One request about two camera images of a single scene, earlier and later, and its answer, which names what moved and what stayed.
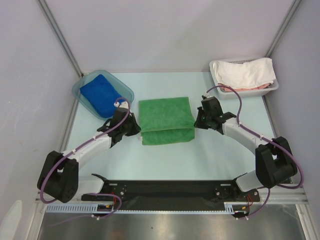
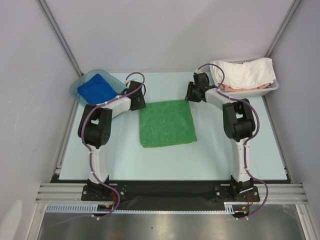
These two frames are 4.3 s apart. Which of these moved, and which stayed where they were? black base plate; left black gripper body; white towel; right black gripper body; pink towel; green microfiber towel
Moved: left black gripper body; right black gripper body
Stayed: green microfiber towel; pink towel; black base plate; white towel
